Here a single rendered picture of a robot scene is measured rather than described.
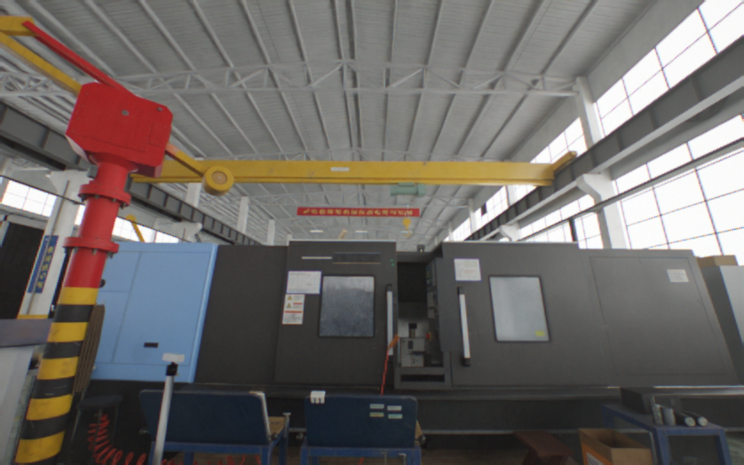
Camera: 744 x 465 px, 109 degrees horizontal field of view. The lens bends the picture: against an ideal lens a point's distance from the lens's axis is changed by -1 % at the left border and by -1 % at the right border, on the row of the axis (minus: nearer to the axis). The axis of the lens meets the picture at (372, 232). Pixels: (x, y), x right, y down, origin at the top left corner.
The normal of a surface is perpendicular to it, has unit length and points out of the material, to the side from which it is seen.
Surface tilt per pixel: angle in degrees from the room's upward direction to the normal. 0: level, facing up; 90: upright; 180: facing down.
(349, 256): 87
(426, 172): 90
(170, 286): 87
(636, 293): 87
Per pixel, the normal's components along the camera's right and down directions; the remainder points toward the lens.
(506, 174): 0.00, -0.25
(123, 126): 0.61, -0.19
